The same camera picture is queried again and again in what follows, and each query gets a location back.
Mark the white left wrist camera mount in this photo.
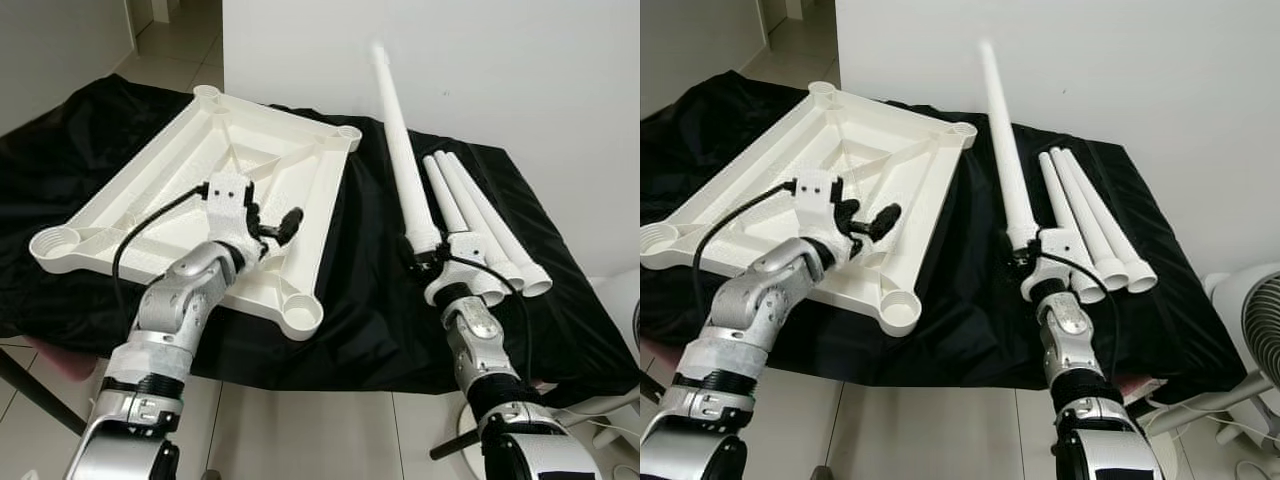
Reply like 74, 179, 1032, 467
788, 168, 853, 251
195, 172, 266, 266

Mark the black cloth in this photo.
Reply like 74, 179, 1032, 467
0, 72, 641, 396
640, 68, 1253, 393

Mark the white door frame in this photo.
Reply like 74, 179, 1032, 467
757, 0, 816, 36
126, 0, 186, 41

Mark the white plastic table leg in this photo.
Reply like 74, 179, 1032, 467
435, 150, 529, 294
1050, 147, 1132, 292
1062, 152, 1159, 294
422, 155, 506, 306
368, 40, 444, 256
1036, 152, 1107, 304
978, 38, 1043, 253
448, 155, 554, 298

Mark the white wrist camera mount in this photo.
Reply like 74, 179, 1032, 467
1022, 228, 1086, 301
425, 232, 493, 306
195, 172, 266, 266
788, 168, 853, 251

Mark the white pedestal fan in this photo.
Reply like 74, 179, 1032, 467
1140, 262, 1280, 480
458, 268, 641, 480

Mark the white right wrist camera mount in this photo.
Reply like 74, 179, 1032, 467
425, 232, 493, 306
1022, 228, 1086, 301

